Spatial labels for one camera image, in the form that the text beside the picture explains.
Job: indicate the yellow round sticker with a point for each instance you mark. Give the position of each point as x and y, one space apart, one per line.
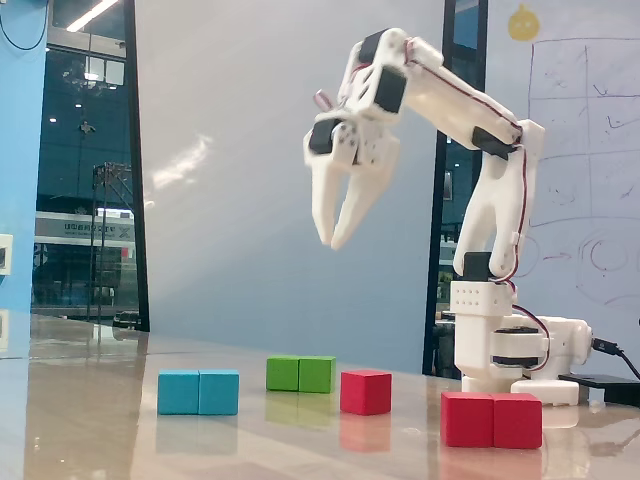
523 25

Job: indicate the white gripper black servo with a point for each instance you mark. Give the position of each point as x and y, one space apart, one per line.
361 146

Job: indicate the metal scaffold tower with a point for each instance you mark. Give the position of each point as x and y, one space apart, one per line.
107 172

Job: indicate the white wall box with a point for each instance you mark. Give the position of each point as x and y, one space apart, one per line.
5 255

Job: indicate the blue wooden cube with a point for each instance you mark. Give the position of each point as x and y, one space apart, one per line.
178 395
218 395

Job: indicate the ceiling light strip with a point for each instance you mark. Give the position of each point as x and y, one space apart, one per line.
92 14

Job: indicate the white robot arm with base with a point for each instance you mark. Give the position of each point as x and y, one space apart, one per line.
450 100

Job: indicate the green wooden cube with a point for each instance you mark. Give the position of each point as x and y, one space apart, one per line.
317 376
282 375

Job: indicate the black flat box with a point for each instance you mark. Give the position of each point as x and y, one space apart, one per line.
600 380

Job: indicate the black window frame post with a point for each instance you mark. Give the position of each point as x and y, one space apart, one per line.
138 200

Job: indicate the dark door frame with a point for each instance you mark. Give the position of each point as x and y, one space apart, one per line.
434 225

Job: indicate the red wooden cube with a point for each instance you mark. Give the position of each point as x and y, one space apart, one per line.
467 422
365 395
517 422

